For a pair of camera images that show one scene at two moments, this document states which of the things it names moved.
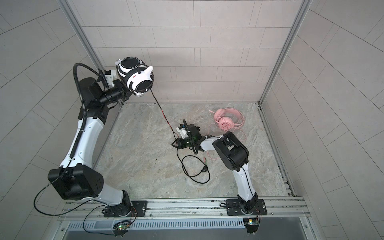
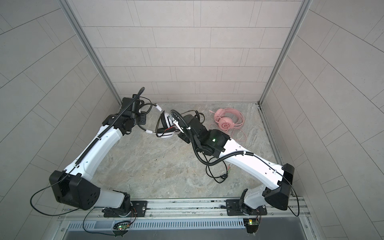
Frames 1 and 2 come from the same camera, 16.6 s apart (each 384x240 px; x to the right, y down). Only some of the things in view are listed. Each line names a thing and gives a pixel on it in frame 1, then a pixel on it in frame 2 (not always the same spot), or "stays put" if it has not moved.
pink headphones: [228, 118] stays put
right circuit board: [251, 224] stays put
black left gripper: [119, 89] → [142, 114]
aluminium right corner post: [305, 7] stays put
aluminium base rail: [288, 209] stays put
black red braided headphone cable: [184, 157] → [204, 157]
